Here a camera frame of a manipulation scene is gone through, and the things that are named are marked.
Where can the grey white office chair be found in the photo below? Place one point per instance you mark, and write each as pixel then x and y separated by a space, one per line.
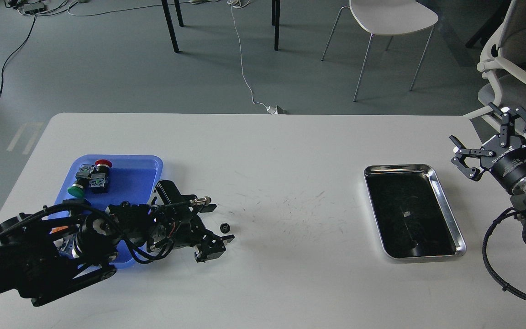
pixel 503 64

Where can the black selector switch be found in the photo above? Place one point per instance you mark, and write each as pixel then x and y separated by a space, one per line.
pixel 76 201

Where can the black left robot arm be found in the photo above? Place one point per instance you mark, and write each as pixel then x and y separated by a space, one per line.
pixel 72 245

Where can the blue plastic tray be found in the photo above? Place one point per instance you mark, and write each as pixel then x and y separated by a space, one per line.
pixel 131 178

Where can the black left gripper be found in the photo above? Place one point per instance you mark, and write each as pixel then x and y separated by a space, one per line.
pixel 182 226

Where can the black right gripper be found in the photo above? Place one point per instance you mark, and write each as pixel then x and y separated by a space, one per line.
pixel 503 156

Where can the shiny steel tray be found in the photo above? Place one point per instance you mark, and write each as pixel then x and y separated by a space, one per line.
pixel 414 219

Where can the red push button switch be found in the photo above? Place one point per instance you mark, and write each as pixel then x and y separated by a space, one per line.
pixel 85 170

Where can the black table legs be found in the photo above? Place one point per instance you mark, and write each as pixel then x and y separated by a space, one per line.
pixel 275 19

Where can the black power strip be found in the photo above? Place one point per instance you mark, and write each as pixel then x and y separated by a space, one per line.
pixel 32 8

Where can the orange white contact block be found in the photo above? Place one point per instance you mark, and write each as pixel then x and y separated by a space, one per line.
pixel 58 229

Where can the white power adapter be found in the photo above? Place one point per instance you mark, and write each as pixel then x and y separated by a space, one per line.
pixel 275 110

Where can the green push button switch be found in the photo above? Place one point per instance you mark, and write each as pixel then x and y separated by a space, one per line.
pixel 96 185

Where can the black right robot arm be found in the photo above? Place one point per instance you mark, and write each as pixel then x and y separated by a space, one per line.
pixel 510 212

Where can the white plastic chair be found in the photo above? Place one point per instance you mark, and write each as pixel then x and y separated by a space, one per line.
pixel 388 18

